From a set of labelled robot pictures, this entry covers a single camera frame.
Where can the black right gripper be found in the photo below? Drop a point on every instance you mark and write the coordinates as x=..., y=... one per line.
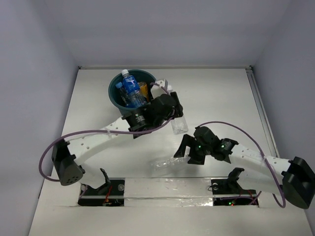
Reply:
x=187, y=140

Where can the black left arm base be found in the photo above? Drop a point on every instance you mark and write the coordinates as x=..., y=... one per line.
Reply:
x=110, y=194

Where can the silver foil tape strip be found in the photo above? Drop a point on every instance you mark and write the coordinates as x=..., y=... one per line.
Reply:
x=168, y=192

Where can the clear crushed bottle white cap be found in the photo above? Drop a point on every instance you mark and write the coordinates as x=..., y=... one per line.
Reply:
x=179, y=124

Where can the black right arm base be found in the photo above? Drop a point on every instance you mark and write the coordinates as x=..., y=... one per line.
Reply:
x=227, y=191

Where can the orange yellow label bottle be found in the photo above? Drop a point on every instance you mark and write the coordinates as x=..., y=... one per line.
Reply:
x=144, y=90

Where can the clear bottle sideways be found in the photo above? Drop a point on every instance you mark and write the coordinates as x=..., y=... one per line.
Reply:
x=170, y=164

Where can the dark green ribbed bin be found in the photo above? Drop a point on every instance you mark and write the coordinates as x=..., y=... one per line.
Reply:
x=114, y=96

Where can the aluminium rail on table edge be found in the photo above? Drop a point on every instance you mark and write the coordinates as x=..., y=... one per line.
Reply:
x=262, y=113

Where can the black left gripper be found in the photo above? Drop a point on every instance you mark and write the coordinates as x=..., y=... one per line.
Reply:
x=177, y=104

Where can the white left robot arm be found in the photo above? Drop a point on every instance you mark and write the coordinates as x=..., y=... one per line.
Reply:
x=69, y=157

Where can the blue label white cap bottle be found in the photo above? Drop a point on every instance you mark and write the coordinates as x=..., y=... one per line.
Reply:
x=133, y=90

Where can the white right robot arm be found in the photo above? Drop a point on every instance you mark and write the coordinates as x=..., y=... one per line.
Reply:
x=292, y=179

